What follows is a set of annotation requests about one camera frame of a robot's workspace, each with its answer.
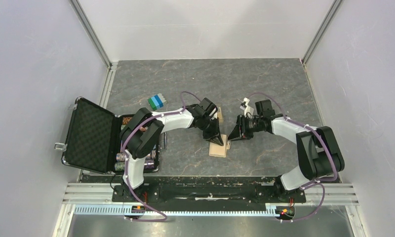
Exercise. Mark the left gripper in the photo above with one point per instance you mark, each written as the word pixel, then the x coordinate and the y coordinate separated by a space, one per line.
pixel 216 131

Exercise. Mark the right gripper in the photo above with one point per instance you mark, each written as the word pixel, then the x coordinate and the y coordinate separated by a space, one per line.
pixel 240 130

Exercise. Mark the beige leather card holder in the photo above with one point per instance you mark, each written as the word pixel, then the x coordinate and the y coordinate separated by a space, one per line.
pixel 218 150

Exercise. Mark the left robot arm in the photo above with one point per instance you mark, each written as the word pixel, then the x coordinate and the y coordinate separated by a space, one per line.
pixel 142 132

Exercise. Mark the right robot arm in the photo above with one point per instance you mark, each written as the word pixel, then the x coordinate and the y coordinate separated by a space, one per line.
pixel 318 153

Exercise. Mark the green blue grey block stack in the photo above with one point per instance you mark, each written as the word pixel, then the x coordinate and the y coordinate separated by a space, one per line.
pixel 157 101

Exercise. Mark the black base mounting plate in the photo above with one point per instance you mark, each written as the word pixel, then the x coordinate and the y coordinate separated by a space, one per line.
pixel 253 191

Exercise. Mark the black foam-lined case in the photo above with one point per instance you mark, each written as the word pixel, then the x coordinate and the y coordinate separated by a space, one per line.
pixel 95 137

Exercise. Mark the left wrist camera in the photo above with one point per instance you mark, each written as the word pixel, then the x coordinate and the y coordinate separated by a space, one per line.
pixel 206 108

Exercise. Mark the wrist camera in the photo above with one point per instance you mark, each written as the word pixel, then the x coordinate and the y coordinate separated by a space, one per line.
pixel 263 109
pixel 206 108

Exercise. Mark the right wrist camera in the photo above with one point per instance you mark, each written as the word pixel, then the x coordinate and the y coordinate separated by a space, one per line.
pixel 263 109

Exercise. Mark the chrome case handle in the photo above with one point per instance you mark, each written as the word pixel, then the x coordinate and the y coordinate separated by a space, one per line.
pixel 165 141

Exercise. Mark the white cable duct strip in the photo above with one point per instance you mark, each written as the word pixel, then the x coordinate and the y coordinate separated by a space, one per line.
pixel 138 211

